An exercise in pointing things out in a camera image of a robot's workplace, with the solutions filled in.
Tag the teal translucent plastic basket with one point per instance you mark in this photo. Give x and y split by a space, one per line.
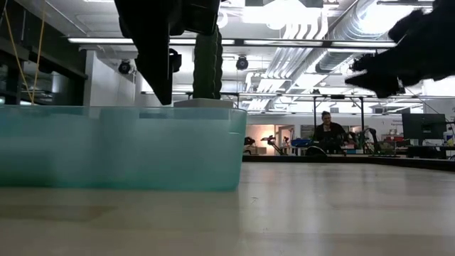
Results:
124 149

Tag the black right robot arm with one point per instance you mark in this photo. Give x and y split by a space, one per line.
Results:
448 35

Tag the black ceiling spotlight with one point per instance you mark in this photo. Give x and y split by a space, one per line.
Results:
176 60
124 67
242 63

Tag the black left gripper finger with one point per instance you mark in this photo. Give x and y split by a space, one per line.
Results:
154 64

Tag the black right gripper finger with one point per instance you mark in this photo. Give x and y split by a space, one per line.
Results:
380 85
369 63

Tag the blue storage bin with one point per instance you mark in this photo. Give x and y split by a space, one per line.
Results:
301 142

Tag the green cactus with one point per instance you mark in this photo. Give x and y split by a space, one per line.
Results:
208 67

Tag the person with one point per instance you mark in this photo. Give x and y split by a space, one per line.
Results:
328 133

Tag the black background station frame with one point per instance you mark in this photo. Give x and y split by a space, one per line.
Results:
337 96

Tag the black computer monitor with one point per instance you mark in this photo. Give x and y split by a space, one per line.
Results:
423 128

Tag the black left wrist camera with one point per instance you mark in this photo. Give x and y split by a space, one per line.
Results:
202 16

